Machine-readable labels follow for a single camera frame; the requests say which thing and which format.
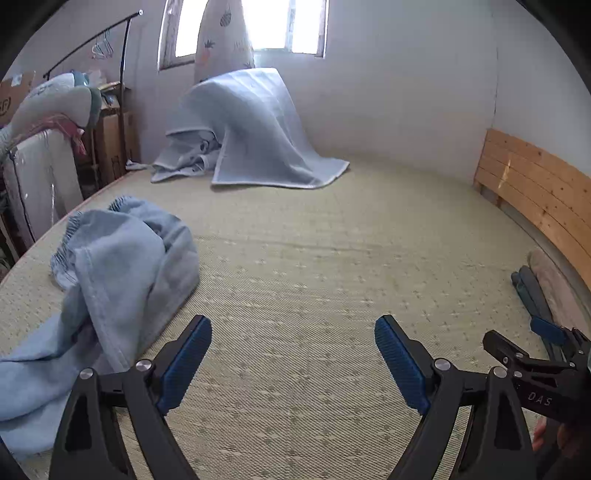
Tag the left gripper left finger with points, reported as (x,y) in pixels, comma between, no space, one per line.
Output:
(89,443)

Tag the window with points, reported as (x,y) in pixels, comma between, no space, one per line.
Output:
(295,27)

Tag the pineapple print curtain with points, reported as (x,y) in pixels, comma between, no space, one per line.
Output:
(223,44)

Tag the light blue denim pants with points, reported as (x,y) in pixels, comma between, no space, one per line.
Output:
(126,270)

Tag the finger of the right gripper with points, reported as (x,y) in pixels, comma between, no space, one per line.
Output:
(555,334)
(510,355)

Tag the black clothes rack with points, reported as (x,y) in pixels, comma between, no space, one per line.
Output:
(102,60)

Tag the wooden headboard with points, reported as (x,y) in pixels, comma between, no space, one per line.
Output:
(549,192)

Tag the person's right hand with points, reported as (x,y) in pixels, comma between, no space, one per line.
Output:
(547,431)

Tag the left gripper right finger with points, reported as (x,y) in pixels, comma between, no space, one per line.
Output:
(496,443)

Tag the light blue blanket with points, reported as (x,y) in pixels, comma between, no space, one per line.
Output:
(243,127)

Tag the white plush pillow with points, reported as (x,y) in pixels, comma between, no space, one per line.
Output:
(65,97)

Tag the clear plastic storage bag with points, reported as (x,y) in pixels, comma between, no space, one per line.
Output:
(42,183)

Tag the dark folded cloth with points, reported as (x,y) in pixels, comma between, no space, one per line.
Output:
(530,292)

